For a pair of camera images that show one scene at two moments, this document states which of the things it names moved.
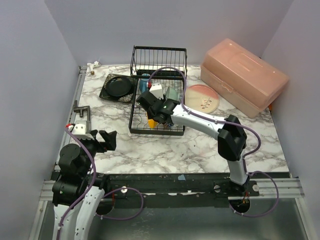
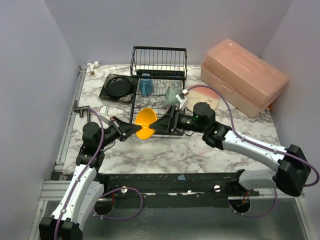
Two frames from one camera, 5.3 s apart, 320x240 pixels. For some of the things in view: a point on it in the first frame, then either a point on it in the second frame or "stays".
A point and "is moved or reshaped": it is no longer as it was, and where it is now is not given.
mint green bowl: [171, 93] stays
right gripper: [145, 100] to [172, 120]
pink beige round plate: [201, 98] stays
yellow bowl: [152, 124] is moved or reshaped
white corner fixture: [91, 66] stays
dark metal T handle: [80, 109] stays
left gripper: [100, 141] to [119, 129]
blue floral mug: [143, 83] stays
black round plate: [118, 86] stays
